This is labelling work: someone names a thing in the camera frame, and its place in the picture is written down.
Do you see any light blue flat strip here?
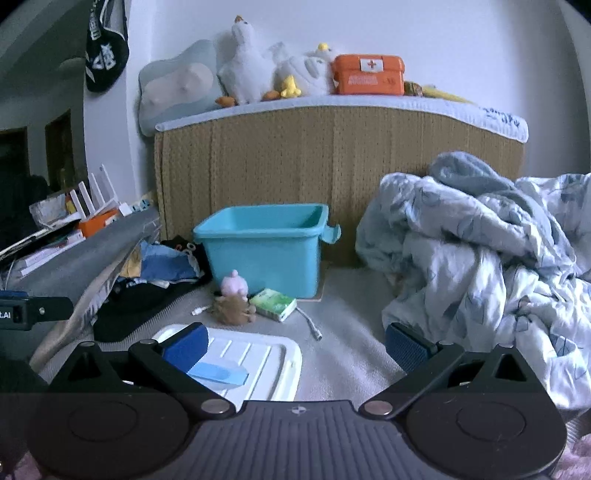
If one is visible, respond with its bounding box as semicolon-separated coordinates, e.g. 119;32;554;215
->
187;360;250;387

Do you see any floral white quilt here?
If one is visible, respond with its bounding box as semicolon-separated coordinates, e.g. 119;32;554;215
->
355;173;591;411

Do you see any white router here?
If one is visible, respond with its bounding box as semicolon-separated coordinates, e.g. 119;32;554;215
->
76;164;122;219

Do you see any blue cloth garment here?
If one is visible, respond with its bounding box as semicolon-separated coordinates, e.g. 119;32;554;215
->
117;240;204;288

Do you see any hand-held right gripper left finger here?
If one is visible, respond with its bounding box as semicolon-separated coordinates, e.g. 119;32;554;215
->
50;322;237;421

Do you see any white charging cable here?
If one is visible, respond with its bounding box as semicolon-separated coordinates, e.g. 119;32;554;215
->
191;305;324;341

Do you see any blue-grey fleece blanket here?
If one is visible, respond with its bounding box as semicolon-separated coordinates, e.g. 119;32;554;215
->
427;151;555;241

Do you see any brown plush toy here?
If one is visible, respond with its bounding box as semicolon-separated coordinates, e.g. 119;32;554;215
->
212;295;257;326

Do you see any cloud-shaped pillow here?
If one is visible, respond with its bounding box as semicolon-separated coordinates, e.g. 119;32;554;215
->
139;39;232;138

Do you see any yellow cloth item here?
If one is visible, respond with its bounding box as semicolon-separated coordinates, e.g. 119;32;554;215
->
404;80;474;105

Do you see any black hanging bag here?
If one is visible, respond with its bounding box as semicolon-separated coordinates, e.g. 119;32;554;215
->
84;0;130;93

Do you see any white duck plush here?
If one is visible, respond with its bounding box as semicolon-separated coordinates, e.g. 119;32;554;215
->
272;42;339;99

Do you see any white goose plush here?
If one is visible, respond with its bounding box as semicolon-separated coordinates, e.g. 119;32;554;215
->
215;15;283;108

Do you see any white power strip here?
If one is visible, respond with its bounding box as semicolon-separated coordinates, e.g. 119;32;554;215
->
117;191;156;217

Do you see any orange cardboard box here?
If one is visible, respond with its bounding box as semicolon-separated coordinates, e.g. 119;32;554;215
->
76;208;121;239

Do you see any orange first aid box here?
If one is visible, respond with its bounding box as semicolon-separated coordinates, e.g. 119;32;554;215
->
331;54;406;96

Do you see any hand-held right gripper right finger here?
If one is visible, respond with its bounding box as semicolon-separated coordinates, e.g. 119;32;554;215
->
358;322;542;421

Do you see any teal plastic storage bin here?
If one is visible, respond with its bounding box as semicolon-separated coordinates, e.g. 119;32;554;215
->
193;203;342;300

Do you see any pink plush toy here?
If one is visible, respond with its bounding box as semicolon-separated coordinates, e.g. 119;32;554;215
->
221;270;250;299

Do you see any white mattress pad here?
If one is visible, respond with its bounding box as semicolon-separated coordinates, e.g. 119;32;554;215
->
154;95;530;142

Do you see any green tissue pack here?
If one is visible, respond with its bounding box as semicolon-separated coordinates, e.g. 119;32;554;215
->
249;288;297;322

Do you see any white plastic bin lid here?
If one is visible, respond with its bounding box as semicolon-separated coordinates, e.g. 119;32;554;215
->
150;323;303;403

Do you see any pink cloth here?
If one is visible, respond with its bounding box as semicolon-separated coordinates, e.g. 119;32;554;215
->
550;433;591;480

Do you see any stack of books and papers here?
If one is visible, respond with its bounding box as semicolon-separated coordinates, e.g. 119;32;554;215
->
0;220;86;278

